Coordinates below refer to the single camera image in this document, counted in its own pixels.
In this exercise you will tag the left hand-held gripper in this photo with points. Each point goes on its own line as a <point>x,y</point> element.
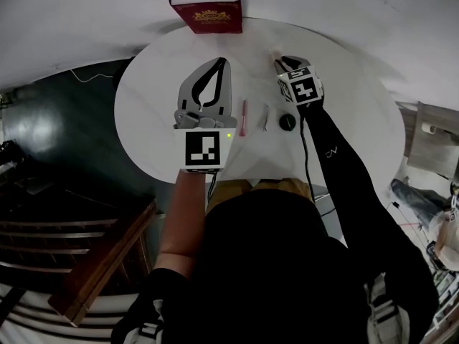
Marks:
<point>202,149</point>

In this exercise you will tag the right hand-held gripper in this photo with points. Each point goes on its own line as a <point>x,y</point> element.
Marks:
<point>305,88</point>

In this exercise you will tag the pink pen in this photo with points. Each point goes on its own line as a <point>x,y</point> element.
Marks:
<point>244,118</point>

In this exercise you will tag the small dark round cap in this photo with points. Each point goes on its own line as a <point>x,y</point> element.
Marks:
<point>287,122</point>

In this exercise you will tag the small silver metal piece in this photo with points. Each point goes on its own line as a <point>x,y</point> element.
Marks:
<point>265,117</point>

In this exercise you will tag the person's left forearm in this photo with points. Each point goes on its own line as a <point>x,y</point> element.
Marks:
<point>181,220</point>

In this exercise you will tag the person's right forearm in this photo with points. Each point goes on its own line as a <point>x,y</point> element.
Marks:
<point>333,149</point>

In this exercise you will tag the white curved table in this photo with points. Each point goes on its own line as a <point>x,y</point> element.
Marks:
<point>161,84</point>

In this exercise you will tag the red book gold emblem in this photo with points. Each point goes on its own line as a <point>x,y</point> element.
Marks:
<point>211,16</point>

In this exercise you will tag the person's tan trousers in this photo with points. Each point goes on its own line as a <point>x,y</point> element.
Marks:
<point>229,190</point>

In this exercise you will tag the white paper roll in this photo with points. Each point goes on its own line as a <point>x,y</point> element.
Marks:
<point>429,128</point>

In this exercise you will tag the grey shelf unit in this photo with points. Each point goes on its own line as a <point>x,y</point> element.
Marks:
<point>434,149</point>

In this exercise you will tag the person's black shirt torso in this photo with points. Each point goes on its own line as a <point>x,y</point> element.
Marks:
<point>272,271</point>

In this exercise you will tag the black device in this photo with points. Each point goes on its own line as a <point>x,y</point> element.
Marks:
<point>9,151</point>

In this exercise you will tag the striped white bedding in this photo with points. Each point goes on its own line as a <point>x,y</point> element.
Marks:
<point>36,321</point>

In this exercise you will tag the dark wooden bed frame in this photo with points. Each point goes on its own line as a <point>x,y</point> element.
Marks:
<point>104,256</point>

